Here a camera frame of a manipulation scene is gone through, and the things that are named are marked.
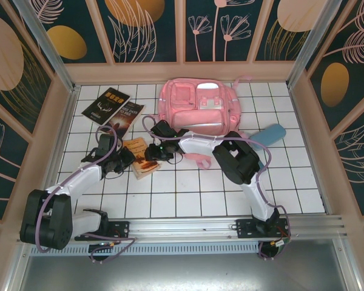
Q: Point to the orange paperback book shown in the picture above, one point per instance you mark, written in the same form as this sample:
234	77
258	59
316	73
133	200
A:
142	165

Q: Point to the dark book Three Days title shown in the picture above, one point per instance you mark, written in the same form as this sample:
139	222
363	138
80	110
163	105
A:
127	119

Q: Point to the pink school backpack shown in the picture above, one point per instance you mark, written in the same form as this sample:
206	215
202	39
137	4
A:
200	118

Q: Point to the black book with antler cover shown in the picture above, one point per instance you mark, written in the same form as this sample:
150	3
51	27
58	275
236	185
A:
106	104

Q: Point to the light blue pencil case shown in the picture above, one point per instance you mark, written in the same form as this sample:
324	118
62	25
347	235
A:
270	133

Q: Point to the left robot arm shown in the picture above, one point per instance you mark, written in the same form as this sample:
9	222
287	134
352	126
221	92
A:
42	218

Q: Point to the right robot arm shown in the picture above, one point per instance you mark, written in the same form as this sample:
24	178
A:
236	160

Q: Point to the grey metal panel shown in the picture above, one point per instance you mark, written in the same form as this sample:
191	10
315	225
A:
182	272

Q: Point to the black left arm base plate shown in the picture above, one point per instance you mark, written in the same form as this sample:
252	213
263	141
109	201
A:
121	227

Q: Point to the aluminium mounting rail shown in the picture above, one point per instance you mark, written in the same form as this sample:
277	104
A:
182	227

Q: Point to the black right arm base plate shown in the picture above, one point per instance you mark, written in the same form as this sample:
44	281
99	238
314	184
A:
245	228

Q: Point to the aluminium frame post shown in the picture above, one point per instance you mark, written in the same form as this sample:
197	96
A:
311	45
48	45

